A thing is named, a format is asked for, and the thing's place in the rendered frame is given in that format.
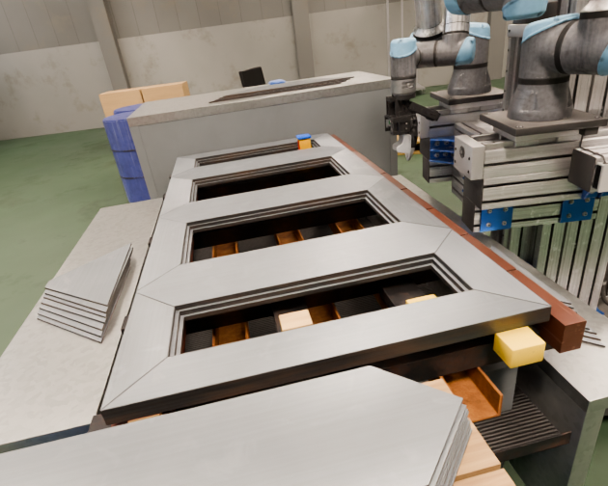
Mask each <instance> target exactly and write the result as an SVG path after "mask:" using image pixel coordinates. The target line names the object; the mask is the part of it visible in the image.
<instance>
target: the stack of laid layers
mask: <svg viewBox="0 0 608 486"><path fill-rule="evenodd" d="M294 149H298V144H297V142H296V143H290V144H284V145H279V146H273V147H267V148H256V149H250V150H245V151H239V152H232V153H226V154H220V155H214V156H209V157H203V158H197V159H195V166H194V168H195V167H200V166H201V165H206V164H212V163H218V162H224V161H230V160H236V159H241V158H247V157H253V156H259V155H265V154H270V153H276V152H282V151H288V150H294ZM326 165H330V166H331V167H332V168H333V169H334V170H335V171H336V172H337V173H338V174H339V175H340V176H343V175H349V172H348V171H347V170H346V169H345V168H344V167H343V166H341V165H340V164H339V163H338V162H337V161H336V160H335V159H334V158H333V157H332V156H328V157H322V158H317V159H311V160H305V161H299V162H294V163H289V164H283V165H277V166H271V167H265V168H259V169H255V170H249V171H243V172H237V173H231V174H225V175H215V176H210V177H204V178H198V179H192V187H191V194H190V201H189V202H190V203H191V202H196V201H197V193H198V187H204V186H210V185H214V184H220V183H226V182H232V181H237V180H243V179H248V178H254V177H259V176H270V175H276V174H281V173H286V172H292V171H298V170H304V169H309V168H314V167H320V166H326ZM360 202H366V203H367V204H368V205H369V206H370V207H371V208H372V209H373V210H374V211H375V212H376V213H377V214H378V216H379V217H380V218H381V219H382V220H383V221H384V222H385V223H386V224H387V225H388V224H393V223H397V222H400V220H399V219H398V218H397V217H396V216H395V215H394V214H393V213H392V212H390V211H389V210H388V209H387V208H386V207H385V206H384V205H383V204H382V203H381V202H380V201H379V200H378V199H377V198H375V197H374V196H373V195H372V194H371V193H370V192H369V191H368V190H365V191H359V192H354V193H348V194H343V195H338V196H333V197H327V198H322V199H316V200H311V201H306V202H297V203H291V204H286V205H280V206H275V207H269V208H265V209H260V210H254V211H249V212H243V213H238V214H233V215H228V216H222V217H217V218H212V219H206V220H202V221H196V222H191V223H186V228H185V236H184V242H183V249H182V256H181V263H180V264H184V263H190V262H191V253H192V243H193V233H195V232H200V231H206V230H215V229H221V228H225V227H231V226H236V225H241V224H247V223H252V222H257V221H262V220H267V219H272V218H278V217H283V216H289V215H293V214H298V213H304V212H309V211H314V210H320V209H324V208H329V207H335V206H340V205H346V204H351V203H360ZM429 269H431V270H432V271H433V272H434V273H435V274H436V275H437V276H438V277H439V278H440V279H441V280H442V281H443V282H444V284H445V285H446V286H447V287H448V288H449V289H450V290H451V291H452V292H453V293H459V292H463V291H467V290H472V288H471V287H470V286H469V285H468V284H467V283H466V282H465V281H464V280H463V279H462V278H461V277H460V276H459V275H457V274H456V273H455V272H454V271H453V270H452V269H451V268H450V267H449V266H448V265H447V264H446V263H445V262H444V261H443V260H442V259H440V258H439V257H438V256H437V255H436V254H435V253H433V254H428V255H423V256H415V257H411V258H406V259H401V260H396V261H391V262H386V263H382V264H377V265H373V266H368V267H363V268H358V269H354V270H349V271H344V272H340V273H335V274H330V275H325V276H321V277H316V278H311V279H307V280H302V281H297V282H293V283H284V284H279V285H274V286H270V287H266V288H261V289H256V290H251V291H246V292H241V293H237V294H233V295H228V296H223V297H218V298H213V299H209V300H205V301H200V302H195V303H190V304H185V305H181V306H176V307H175V310H174V317H173V324H172V331H171V337H170V344H169V351H168V357H171V356H175V355H179V354H181V353H182V344H183V333H184V323H185V321H187V320H192V319H196V318H201V317H206V316H210V315H215V314H219V313H224V312H228V311H237V310H242V309H246V308H251V307H255V306H259V305H264V304H269V303H274V302H278V301H283V300H288V299H292V298H296V297H301V296H306V295H310V294H315V293H320V292H324V291H328V290H333V289H338V288H343V287H347V286H352V285H357V284H364V283H369V282H374V281H378V280H383V279H388V278H392V277H396V276H401V275H406V274H410V273H415V272H420V271H425V270H429ZM551 308H552V307H549V308H545V309H541V310H533V311H529V312H524V313H521V314H517V315H513V316H508V317H504V318H500V319H495V320H491V321H487V322H483V323H479V324H475V325H471V326H466V327H462V328H458V329H453V330H450V331H446V332H441V333H437V334H433V335H428V336H424V337H417V338H413V339H409V340H405V341H400V342H396V343H392V344H387V345H383V346H379V347H375V348H371V349H367V350H363V351H358V352H354V353H350V354H345V355H342V356H338V357H333V358H329V359H325V360H321V361H316V362H312V363H308V364H301V365H297V366H292V367H288V368H284V369H280V370H275V371H271V372H267V373H263V374H259V375H255V376H250V377H246V378H242V379H237V380H233V381H230V382H226V383H221V384H217V385H213V386H208V387H204V388H200V389H196V390H192V391H185V392H180V393H176V394H172V395H167V396H163V397H159V398H155V399H151V400H147V401H142V402H138V403H134V404H130V405H125V406H122V407H118V408H113V409H109V410H105V411H100V412H101V415H102V417H103V419H104V421H105V423H106V425H110V424H114V423H119V422H123V421H127V420H131V419H138V418H142V417H146V416H150V415H155V414H159V413H163V412H167V411H171V410H176V409H179V408H183V407H187V406H192V405H196V404H200V403H204V402H208V401H212V400H216V399H220V398H224V397H229V396H233V395H237V394H241V393H245V392H252V391H256V390H260V389H265V388H269V387H273V386H277V385H281V384H286V383H289V382H293V381H297V380H302V379H306V378H310V377H314V376H319V375H322V374H326V373H330V372H334V371H339V370H343V369H347V368H351V367H356V366H359V365H366V364H370V363H375V362H379V361H383V360H387V359H392V358H396V357H399V356H403V355H407V354H412V353H416V352H420V351H424V350H429V349H432V348H436V347H440V346H444V345H449V344H453V343H457V342H461V341H465V340H469V339H473V338H480V337H485V336H489V335H493V334H497V333H502V332H506V331H509V330H513V329H517V328H522V327H526V326H530V325H534V324H539V323H542V322H546V321H549V319H550V313H551Z"/></svg>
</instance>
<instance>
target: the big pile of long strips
mask: <svg viewBox="0 0 608 486"><path fill-rule="evenodd" d="M462 400H463V398H461V397H459V396H456V395H453V394H450V393H447V392H444V391H441V390H438V389H435V388H432V387H429V386H426V385H424V384H421V383H418V382H415V381H412V380H409V379H406V378H404V377H401V376H399V375H396V374H393V373H390V372H387V371H385V370H382V369H379V368H376V367H373V366H370V365H369V366H364V367H360V368H356V369H352V370H349V371H345V372H340V373H336V374H332V375H328V376H324V377H319V378H316V379H312V380H308V381H304V382H299V383H295V384H291V385H287V386H283V387H280V388H275V389H271V390H267V391H260V392H255V393H251V394H247V395H243V396H240V397H236V398H231V399H227V400H223V401H219V402H215V403H210V404H207V405H203V406H199V407H195V408H191V409H186V410H182V411H178V412H174V413H171V414H166V415H162V416H158V417H154V418H147V419H142V420H138V421H134V422H131V423H127V424H122V425H118V426H114V427H110V428H106V429H102V430H98V431H94V432H90V433H86V434H82V435H77V436H73V437H69V438H65V439H62V440H57V441H53V442H49V443H45V444H41V445H33V446H29V447H25V448H22V449H18V450H13V451H9V452H5V453H1V454H0V486H453V485H454V482H455V479H456V474H457V472H458V469H459V466H460V463H461V460H462V458H463V455H464V452H465V449H466V447H467V444H468V442H469V439H470V436H471V433H472V430H473V429H472V428H471V425H470V422H471V420H469V419H468V417H467V416H468V414H469V411H468V409H466V405H464V404H462Z"/></svg>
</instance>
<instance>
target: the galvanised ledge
mask: <svg viewBox="0 0 608 486"><path fill-rule="evenodd" d="M393 178H394V179H396V180H397V181H398V182H400V183H401V184H402V185H404V186H405V187H406V188H407V189H409V190H410V191H412V192H413V193H415V194H416V195H417V196H419V197H420V198H421V199H423V200H424V201H425V202H427V203H428V204H430V205H431V206H432V207H434V208H435V209H437V210H438V211H439V212H441V213H442V214H443V215H445V216H446V217H447V218H449V219H450V220H451V221H453V222H454V223H455V224H457V225H458V226H460V227H461V228H462V229H464V230H465V231H467V232H468V233H469V234H471V235H472V236H473V237H475V238H476V239H477V240H479V241H480V242H482V243H483V244H484V245H485V246H486V247H487V248H489V249H491V247H492V246H494V247H495V248H496V249H498V250H499V251H500V252H502V253H503V254H504V255H506V256H507V257H509V258H510V259H512V260H513V261H514V262H516V263H517V264H519V265H520V266H521V267H523V268H524V269H525V270H527V271H528V272H529V273H531V274H532V275H534V276H535V277H536V278H538V279H539V280H540V281H542V282H543V283H544V284H546V285H548V286H549V287H550V288H552V289H553V290H554V291H556V292H557V293H559V294H560V295H561V296H563V297H564V298H565V299H567V300H568V301H569V302H570V303H571V306H573V307H574V310H575V311H577V313H578V314H579V315H580V316H582V317H583V318H584V319H586V320H587V323H586V325H587V326H588V327H589V328H591V329H592V330H594V331H595V332H596V333H597V334H596V336H597V337H599V338H600V339H601V341H600V342H601V343H603V344H604V345H605V347H601V346H597V345H593V344H589V343H586V342H582V344H581V348H580V349H576V350H572V351H568V352H565V353H561V354H560V353H559V352H557V351H556V350H555V349H550V350H546V351H544V355H543V360H542V361H540V362H536V363H535V364H536V365H537V366H538V367H539V368H541V369H542V370H543V371H544V372H545V373H546V374H547V375H548V376H549V377H550V378H551V379H552V380H553V381H554V382H555V383H556V384H557V385H558V386H559V387H560V388H561V389H562V390H563V391H564V392H565V393H566V394H567V395H568V396H569V397H570V398H571V399H572V400H573V401H574V402H575V403H576V404H577V405H578V406H579V407H580V408H581V409H582V410H583V411H584V412H585V413H586V414H588V413H591V412H595V411H599V410H602V409H606V408H608V318H606V317H605V316H603V315H602V314H600V313H599V312H597V311H596V310H594V309H593V308H591V307H590V306H588V305H587V304H586V303H584V302H583V301H581V300H580V299H578V298H577V297H575V296H574V295H573V294H571V293H570V292H568V291H567V290H565V289H564V288H563V287H561V286H560V285H558V284H557V283H555V282H553V281H552V280H551V279H549V278H548V277H546V276H545V275H543V274H542V273H541V272H540V271H539V270H537V269H536V268H534V267H533V266H531V265H530V264H529V263H527V262H526V261H524V260H523V259H521V258H520V257H519V256H517V255H515V254H514V253H512V252H511V251H509V250H508V249H507V248H505V247H504V246H502V245H501V244H499V243H498V242H496V241H495V240H494V239H492V238H491V237H489V236H488V235H486V234H485V233H484V232H480V231H479V232H472V231H471V230H470V229H468V228H467V226H466V225H465V224H464V223H463V222H462V221H461V218H462V217H460V216H459V215H457V214H456V213H454V212H453V211H452V210H451V209H450V208H448V207H447V206H445V205H444V204H442V203H441V202H439V201H438V200H436V199H435V198H433V197H432V196H430V195H429V194H428V193H426V192H425V191H423V190H422V189H420V188H419V187H418V186H416V185H415V184H413V183H412V182H410V181H409V180H407V179H406V178H405V177H403V176H402V175H393Z"/></svg>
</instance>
